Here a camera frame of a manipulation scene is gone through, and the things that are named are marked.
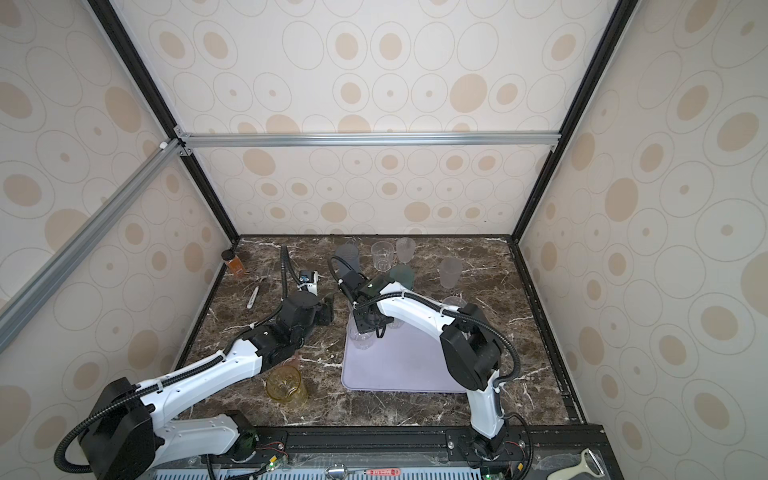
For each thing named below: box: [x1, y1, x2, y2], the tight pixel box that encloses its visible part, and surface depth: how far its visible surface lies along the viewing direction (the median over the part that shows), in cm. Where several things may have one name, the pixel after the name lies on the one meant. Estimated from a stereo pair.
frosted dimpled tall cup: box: [440, 256, 463, 289], surface depth 108 cm
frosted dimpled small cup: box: [396, 237, 416, 264], surface depth 114 cm
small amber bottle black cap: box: [221, 248, 246, 277], surface depth 105 cm
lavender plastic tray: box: [341, 321, 467, 393], surface depth 89 cm
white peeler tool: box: [547, 448, 607, 480], surface depth 72 cm
